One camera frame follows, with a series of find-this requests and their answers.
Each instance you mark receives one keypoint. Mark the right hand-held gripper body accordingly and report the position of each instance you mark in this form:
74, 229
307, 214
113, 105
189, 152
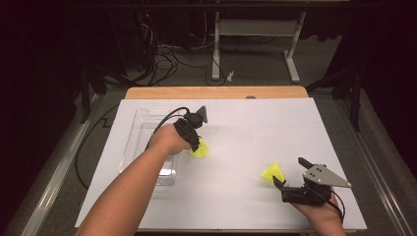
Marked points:
319, 177

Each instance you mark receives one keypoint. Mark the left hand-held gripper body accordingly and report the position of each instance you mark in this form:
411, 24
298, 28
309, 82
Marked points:
188, 126

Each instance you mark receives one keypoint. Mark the yellow shuttlecock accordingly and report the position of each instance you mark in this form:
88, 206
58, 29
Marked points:
201, 151
271, 172

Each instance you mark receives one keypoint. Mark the clear plastic bin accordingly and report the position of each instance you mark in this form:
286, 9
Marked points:
144, 121

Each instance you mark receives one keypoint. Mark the person's left hand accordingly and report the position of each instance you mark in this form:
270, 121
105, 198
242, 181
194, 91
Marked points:
168, 141

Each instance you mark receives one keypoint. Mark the person's right hand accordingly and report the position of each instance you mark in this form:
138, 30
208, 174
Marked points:
323, 213

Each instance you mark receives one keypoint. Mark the wooden table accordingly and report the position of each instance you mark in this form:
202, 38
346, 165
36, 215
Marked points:
213, 92

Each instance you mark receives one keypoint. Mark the white board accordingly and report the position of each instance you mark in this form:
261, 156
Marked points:
249, 137

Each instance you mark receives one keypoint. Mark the small white floor object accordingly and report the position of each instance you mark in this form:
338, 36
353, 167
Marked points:
231, 76

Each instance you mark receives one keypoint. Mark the black metal stand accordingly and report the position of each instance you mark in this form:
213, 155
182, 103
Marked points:
86, 95
355, 101

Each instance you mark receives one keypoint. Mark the black computer tower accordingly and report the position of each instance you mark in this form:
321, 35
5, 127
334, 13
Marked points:
134, 39

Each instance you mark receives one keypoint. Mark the white metal stand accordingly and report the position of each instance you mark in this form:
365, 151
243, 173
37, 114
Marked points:
255, 28

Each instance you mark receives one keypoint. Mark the aluminium floor rail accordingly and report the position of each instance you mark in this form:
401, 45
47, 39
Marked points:
62, 164
377, 164

